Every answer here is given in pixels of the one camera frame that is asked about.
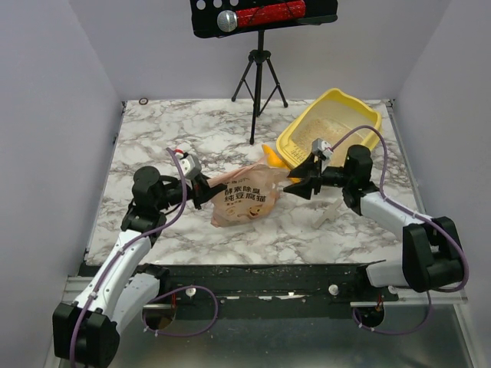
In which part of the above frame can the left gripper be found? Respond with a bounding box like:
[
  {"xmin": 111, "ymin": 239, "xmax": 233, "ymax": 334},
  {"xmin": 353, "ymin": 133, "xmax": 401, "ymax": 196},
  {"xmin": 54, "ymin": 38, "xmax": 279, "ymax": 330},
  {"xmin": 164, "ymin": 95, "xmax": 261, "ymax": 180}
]
[{"xmin": 155, "ymin": 171, "xmax": 227, "ymax": 210}]

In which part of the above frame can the yellow litter scoop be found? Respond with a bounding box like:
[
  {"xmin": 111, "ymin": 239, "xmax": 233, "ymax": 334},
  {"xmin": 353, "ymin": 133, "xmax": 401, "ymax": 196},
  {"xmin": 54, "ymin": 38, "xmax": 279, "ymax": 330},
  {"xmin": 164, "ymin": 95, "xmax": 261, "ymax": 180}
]
[{"xmin": 262, "ymin": 144, "xmax": 291, "ymax": 171}]

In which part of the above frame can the white bag sealing clip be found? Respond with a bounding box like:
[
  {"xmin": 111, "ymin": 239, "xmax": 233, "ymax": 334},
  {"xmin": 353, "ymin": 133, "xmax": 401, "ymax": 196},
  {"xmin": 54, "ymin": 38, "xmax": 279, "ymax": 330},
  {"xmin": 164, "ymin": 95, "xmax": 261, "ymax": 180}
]
[{"xmin": 312, "ymin": 199, "xmax": 343, "ymax": 228}]

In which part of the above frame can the pink cat litter bag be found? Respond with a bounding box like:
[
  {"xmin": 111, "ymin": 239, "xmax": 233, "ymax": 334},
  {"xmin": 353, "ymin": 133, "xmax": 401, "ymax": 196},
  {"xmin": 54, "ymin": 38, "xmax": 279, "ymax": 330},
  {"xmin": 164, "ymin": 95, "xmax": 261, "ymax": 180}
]
[{"xmin": 210, "ymin": 156, "xmax": 288, "ymax": 228}]

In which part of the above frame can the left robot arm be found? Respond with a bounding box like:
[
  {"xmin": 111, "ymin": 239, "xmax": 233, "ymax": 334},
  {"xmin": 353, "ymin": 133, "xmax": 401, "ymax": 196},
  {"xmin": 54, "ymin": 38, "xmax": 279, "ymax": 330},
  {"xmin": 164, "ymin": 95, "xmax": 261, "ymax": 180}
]
[{"xmin": 52, "ymin": 166, "xmax": 226, "ymax": 367}]

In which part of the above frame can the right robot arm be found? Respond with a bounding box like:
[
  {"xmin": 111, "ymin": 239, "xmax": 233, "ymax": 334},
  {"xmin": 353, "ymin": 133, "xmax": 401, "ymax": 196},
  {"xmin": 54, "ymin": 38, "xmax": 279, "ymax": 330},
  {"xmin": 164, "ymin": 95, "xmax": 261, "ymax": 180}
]
[{"xmin": 284, "ymin": 145, "xmax": 465, "ymax": 301}]

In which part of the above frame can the yellow litter box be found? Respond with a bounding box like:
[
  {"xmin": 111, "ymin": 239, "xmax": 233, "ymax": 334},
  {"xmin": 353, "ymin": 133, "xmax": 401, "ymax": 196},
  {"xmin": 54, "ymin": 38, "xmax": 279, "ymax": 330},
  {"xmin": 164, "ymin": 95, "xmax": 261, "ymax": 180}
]
[{"xmin": 276, "ymin": 88, "xmax": 382, "ymax": 168}]

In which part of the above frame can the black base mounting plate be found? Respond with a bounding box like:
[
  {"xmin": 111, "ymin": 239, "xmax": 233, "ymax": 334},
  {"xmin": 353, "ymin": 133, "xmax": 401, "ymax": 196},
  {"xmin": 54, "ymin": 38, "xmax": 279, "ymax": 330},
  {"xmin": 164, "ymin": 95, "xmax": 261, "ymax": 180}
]
[{"xmin": 78, "ymin": 260, "xmax": 423, "ymax": 321}]

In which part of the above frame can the black tripod stand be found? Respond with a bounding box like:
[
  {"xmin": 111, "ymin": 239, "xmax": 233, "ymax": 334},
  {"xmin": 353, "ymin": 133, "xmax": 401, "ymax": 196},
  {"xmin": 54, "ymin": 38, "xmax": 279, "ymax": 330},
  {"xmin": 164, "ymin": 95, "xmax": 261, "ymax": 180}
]
[{"xmin": 231, "ymin": 30, "xmax": 288, "ymax": 146}]

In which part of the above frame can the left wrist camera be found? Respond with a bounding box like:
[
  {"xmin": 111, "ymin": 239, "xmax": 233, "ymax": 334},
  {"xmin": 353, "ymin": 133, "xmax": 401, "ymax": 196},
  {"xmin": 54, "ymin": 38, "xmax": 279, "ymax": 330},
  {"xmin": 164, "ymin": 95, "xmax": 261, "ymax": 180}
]
[{"xmin": 176, "ymin": 150, "xmax": 202, "ymax": 180}]

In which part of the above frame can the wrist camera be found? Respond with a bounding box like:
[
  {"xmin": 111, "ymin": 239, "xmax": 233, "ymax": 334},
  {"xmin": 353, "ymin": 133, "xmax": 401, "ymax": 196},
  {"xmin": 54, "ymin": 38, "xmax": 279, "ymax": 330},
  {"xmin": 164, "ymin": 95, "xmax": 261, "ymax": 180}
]
[
  {"xmin": 311, "ymin": 138, "xmax": 333, "ymax": 163},
  {"xmin": 176, "ymin": 150, "xmax": 202, "ymax": 180}
]

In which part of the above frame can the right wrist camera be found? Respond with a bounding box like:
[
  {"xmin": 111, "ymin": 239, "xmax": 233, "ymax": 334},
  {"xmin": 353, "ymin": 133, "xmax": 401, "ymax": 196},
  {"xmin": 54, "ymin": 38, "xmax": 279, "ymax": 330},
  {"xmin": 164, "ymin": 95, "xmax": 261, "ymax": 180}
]
[{"xmin": 311, "ymin": 138, "xmax": 333, "ymax": 163}]

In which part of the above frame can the aluminium rail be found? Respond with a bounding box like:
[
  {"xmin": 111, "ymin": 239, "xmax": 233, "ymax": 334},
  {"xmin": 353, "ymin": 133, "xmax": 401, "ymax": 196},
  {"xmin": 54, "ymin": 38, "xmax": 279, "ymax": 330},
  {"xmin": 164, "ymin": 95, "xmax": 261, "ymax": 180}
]
[{"xmin": 61, "ymin": 274, "xmax": 467, "ymax": 316}]

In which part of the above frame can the red handled microphone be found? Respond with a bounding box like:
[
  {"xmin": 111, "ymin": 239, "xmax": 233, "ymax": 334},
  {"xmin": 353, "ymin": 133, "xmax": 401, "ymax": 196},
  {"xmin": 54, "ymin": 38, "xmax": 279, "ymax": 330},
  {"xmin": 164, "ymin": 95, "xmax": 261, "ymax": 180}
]
[{"xmin": 216, "ymin": 1, "xmax": 306, "ymax": 33}]

